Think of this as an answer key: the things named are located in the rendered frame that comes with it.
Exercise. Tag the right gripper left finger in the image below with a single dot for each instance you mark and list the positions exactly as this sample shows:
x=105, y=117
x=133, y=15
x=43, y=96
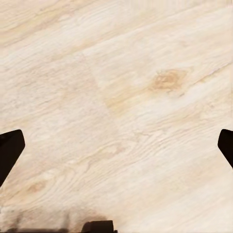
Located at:
x=12, y=145

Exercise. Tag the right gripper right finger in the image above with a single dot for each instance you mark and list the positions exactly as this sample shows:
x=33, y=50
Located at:
x=225, y=144

